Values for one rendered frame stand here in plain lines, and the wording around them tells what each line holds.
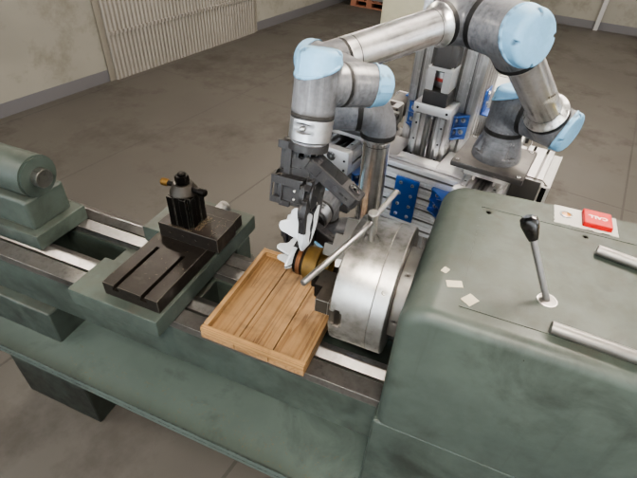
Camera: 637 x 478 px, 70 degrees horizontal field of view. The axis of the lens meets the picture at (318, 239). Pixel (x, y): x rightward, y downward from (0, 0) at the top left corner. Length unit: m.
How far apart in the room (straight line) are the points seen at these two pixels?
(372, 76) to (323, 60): 0.11
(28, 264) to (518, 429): 1.42
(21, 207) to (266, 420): 1.00
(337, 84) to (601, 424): 0.73
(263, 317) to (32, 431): 1.34
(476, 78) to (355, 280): 0.93
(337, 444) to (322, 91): 1.05
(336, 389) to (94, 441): 1.29
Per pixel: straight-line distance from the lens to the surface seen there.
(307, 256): 1.12
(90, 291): 1.41
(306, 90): 0.76
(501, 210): 1.15
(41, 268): 1.64
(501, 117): 1.48
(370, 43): 0.98
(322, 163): 0.80
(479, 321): 0.85
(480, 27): 1.10
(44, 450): 2.29
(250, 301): 1.33
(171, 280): 1.30
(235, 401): 1.55
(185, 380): 1.62
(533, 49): 1.09
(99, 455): 2.20
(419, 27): 1.06
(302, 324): 1.27
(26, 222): 1.72
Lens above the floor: 1.85
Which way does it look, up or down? 39 degrees down
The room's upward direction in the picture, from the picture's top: 3 degrees clockwise
